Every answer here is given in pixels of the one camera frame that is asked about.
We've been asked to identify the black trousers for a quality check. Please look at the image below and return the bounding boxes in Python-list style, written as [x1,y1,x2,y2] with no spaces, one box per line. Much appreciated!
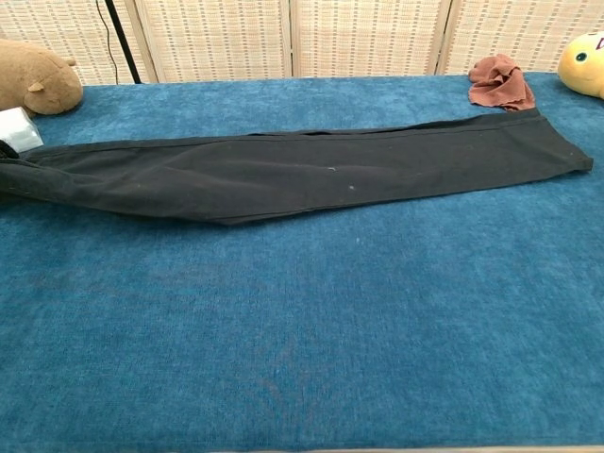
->
[0,110,596,227]

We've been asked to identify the tissue multipack in plastic wrap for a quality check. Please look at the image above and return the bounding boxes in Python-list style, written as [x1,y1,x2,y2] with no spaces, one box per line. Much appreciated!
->
[0,107,45,153]

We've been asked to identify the brown capybara plush toy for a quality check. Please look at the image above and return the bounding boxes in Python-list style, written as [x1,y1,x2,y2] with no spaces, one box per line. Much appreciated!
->
[0,38,84,118]

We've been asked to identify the black tripod stand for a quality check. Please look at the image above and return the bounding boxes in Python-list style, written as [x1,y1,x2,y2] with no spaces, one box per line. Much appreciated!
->
[104,0,142,85]

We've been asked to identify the bamboo folding screen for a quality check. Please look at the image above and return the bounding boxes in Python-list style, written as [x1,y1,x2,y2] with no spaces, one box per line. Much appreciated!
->
[0,0,604,86]

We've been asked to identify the blue table mat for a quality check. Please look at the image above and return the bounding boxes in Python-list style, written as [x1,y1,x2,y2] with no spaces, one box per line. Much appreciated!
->
[0,70,604,449]

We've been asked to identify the rust brown cloth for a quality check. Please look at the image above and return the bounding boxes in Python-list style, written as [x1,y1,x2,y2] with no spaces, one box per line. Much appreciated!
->
[466,54,537,113]

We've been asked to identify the yellow duck plush toy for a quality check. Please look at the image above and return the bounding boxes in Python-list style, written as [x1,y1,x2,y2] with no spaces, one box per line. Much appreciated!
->
[557,31,604,100]

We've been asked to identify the thin black hanging cable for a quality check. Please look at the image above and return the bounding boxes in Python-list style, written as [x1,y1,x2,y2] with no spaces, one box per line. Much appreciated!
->
[95,0,119,85]

